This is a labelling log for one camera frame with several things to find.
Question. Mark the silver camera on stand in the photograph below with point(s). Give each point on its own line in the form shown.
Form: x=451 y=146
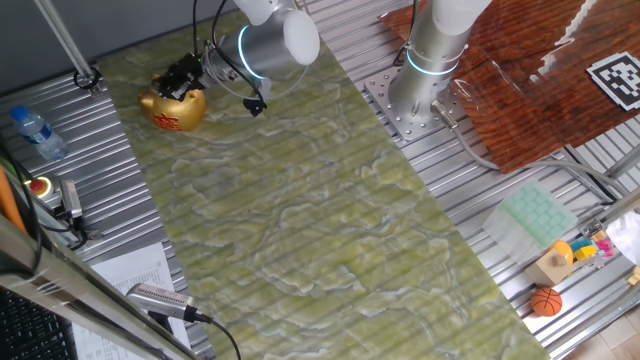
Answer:
x=160 y=299

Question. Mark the golden piggy bank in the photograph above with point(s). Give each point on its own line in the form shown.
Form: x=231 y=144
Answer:
x=172 y=115

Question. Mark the aluminium frame bracket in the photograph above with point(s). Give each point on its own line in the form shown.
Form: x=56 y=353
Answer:
x=62 y=37

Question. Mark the small orange basketball toy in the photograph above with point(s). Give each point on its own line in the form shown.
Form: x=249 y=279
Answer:
x=546 y=301

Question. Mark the pink toy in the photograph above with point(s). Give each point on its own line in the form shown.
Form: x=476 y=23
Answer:
x=605 y=247

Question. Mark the translucent green grid tray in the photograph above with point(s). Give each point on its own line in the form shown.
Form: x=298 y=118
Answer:
x=535 y=215

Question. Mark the orange rod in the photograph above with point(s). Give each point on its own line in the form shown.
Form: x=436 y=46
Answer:
x=10 y=205

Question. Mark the aluminium frame bar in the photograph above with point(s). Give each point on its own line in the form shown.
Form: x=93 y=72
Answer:
x=625 y=162
x=620 y=207

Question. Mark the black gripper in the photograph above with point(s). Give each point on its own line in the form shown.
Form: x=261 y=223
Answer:
x=187 y=72

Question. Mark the green marble pattern mat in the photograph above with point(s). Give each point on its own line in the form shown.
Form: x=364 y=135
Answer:
x=325 y=250

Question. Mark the red emergency stop button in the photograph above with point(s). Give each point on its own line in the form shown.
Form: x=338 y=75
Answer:
x=37 y=186

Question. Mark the yellow wooden block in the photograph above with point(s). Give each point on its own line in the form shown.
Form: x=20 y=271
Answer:
x=635 y=276

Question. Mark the black white marker tag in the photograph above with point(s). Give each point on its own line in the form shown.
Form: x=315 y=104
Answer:
x=620 y=80

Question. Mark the white plastic bag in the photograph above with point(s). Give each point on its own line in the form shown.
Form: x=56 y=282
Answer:
x=627 y=235

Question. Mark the teal and yellow toy block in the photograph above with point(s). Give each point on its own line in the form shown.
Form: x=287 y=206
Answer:
x=584 y=252

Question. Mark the aluminium frame beam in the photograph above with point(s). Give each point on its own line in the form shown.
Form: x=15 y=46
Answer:
x=75 y=295

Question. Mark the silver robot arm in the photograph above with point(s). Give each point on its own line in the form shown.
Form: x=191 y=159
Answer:
x=430 y=50

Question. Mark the small orange toy block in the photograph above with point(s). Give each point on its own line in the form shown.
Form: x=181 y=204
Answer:
x=598 y=235

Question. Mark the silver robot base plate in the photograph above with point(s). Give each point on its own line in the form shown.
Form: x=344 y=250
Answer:
x=415 y=127

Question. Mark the printed white paper sheet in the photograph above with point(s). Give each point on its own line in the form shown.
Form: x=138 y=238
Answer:
x=135 y=270

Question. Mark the clear plastic water bottle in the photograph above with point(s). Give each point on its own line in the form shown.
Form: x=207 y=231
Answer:
x=42 y=137

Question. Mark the black keyboard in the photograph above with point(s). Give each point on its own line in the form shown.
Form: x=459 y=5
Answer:
x=30 y=335

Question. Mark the small wooden block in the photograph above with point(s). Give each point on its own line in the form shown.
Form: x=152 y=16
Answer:
x=547 y=270

